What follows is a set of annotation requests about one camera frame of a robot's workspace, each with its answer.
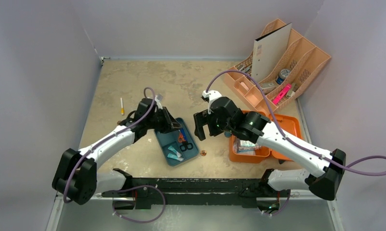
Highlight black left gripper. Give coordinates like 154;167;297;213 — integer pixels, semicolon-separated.
145;106;181;134

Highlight blue plastic tweezers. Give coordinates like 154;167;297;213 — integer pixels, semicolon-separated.
180;128;187;141

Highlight orange handled scissors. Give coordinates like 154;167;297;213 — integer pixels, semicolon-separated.
178;132;186;143

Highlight teal plastic tray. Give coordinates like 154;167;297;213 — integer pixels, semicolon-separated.
154;117;199;167

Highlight black handled bandage scissors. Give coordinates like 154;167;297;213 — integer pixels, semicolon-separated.
180;141;193;152

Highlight teal sachet strip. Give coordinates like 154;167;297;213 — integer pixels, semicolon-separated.
168;146;182;157
167;153;184;162

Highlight adhesive bandages bag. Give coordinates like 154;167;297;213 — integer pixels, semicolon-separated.
233;138;262;155

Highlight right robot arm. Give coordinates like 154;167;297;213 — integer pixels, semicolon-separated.
193;97;346;201

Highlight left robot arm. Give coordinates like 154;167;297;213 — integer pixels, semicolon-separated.
51;98;182;205

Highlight orange medicine kit box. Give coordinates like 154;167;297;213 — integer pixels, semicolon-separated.
229;114;303;164

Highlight teal box latch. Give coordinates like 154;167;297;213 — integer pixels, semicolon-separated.
224;131;232;138

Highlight white yellow thermometer pen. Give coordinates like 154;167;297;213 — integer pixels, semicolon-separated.
120;97;125;116

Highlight pink marker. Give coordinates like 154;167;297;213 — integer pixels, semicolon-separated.
272;84;292;105

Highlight white binder folder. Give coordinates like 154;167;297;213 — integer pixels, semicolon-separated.
251;23;292;82

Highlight peach desk organizer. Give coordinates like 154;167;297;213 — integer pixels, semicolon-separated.
223;19;331;114

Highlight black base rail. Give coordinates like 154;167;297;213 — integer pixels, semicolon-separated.
102;177;289;210

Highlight aluminium frame rail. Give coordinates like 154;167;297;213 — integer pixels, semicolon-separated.
288;99;344;231

